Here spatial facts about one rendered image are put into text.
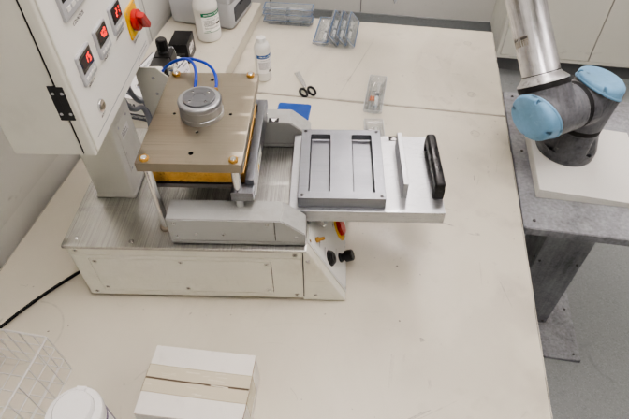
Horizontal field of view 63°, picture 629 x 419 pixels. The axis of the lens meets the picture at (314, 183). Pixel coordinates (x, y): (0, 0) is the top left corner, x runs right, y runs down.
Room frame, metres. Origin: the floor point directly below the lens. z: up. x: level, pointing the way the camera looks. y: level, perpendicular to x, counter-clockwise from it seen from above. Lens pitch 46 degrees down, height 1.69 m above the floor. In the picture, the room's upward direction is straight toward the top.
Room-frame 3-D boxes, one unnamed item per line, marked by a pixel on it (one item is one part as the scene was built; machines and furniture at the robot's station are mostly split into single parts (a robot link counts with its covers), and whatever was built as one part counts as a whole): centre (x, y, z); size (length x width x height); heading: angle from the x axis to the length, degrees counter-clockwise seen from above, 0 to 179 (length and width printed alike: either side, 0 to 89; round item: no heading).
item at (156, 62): (0.98, 0.33, 1.05); 0.15 x 0.05 x 0.15; 178
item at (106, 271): (0.77, 0.20, 0.84); 0.53 x 0.37 x 0.17; 88
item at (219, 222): (0.61, 0.14, 0.97); 0.25 x 0.05 x 0.07; 88
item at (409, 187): (0.74, -0.10, 0.97); 0.30 x 0.22 x 0.08; 88
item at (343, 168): (0.74, -0.05, 0.98); 0.20 x 0.17 x 0.03; 178
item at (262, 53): (1.40, 0.16, 0.82); 0.05 x 0.05 x 0.14
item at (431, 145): (0.74, -0.24, 0.99); 0.15 x 0.02 x 0.04; 178
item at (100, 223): (0.75, 0.24, 0.93); 0.46 x 0.35 x 0.01; 88
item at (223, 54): (1.44, 0.41, 0.77); 0.84 x 0.30 x 0.04; 170
